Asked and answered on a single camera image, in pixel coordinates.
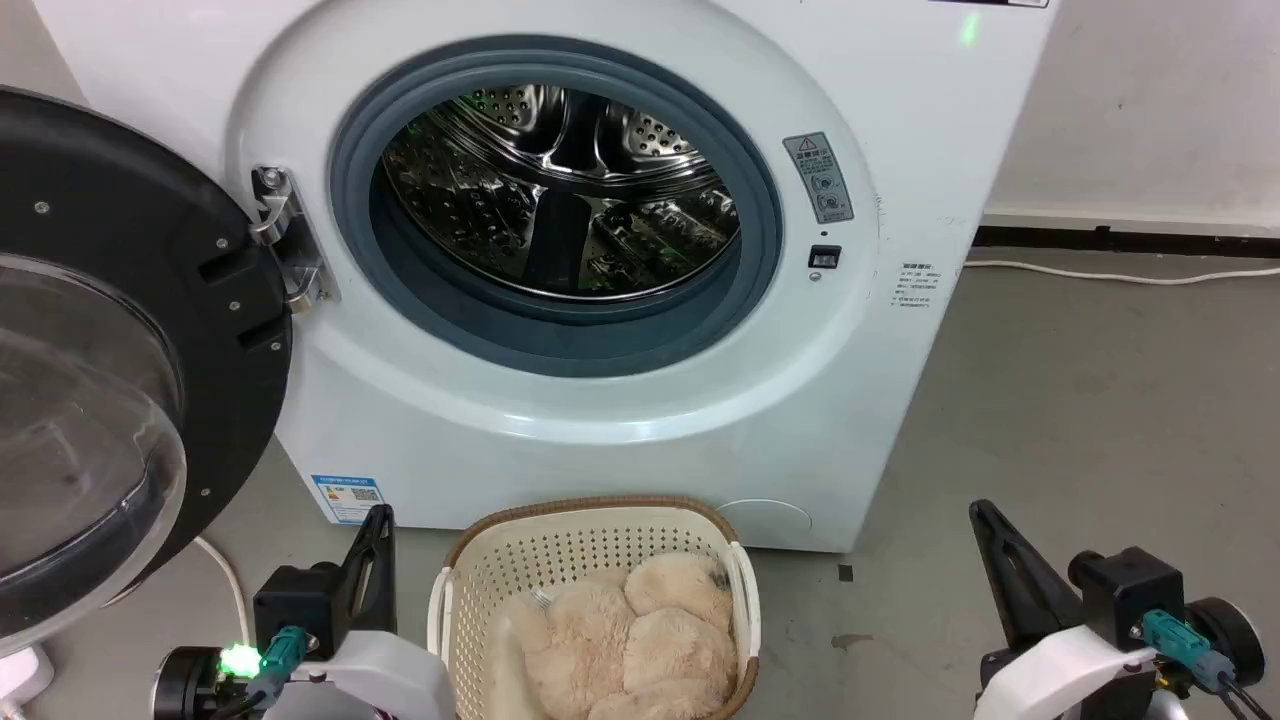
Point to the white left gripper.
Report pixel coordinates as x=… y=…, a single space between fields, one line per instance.
x=390 y=680

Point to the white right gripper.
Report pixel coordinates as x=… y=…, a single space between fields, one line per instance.
x=1070 y=675

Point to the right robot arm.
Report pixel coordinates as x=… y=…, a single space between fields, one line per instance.
x=1225 y=635

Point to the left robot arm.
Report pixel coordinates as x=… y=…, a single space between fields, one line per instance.
x=185 y=685

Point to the white front-load washing machine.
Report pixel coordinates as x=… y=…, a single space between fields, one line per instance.
x=600 y=440

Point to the black round washer door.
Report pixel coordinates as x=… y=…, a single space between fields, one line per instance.
x=100 y=180

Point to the blue energy label sticker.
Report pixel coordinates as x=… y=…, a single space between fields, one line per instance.
x=347 y=498

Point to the cream perforated laundry basket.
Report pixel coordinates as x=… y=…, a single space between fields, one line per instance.
x=560 y=540

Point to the beige plush toy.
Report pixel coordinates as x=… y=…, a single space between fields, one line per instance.
x=620 y=640

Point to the grey rubber door gasket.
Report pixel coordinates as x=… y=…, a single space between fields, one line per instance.
x=560 y=340

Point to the small printed text sticker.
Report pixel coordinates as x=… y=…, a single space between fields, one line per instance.
x=918 y=285

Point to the metal door hinge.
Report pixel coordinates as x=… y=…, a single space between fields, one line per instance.
x=290 y=245

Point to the black baseboard strip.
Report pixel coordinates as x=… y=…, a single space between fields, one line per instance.
x=1120 y=241

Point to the white power strip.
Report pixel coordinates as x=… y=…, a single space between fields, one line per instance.
x=22 y=680

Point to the black door latch socket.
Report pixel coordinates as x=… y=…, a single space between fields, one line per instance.
x=824 y=257

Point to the steel perforated washer drum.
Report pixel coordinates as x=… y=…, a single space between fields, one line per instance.
x=470 y=200

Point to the grey warning sticker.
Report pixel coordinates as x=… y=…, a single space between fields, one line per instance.
x=820 y=178

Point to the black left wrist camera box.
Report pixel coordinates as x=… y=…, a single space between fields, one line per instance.
x=300 y=600

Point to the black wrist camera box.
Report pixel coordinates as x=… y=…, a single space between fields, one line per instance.
x=1125 y=590
x=300 y=600

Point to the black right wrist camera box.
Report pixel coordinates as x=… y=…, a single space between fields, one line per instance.
x=1125 y=590

